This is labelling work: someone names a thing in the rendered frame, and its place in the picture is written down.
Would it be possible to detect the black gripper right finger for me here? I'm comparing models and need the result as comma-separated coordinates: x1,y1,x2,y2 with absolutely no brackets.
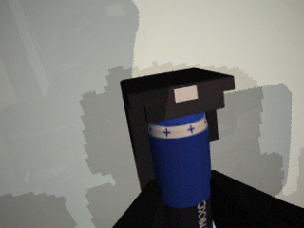
209,170,304,228

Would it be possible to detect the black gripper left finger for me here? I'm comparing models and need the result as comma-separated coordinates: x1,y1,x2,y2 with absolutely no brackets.
113,179,167,228

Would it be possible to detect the blue battery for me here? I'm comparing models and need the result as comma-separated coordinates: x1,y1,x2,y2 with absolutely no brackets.
148,111,214,228

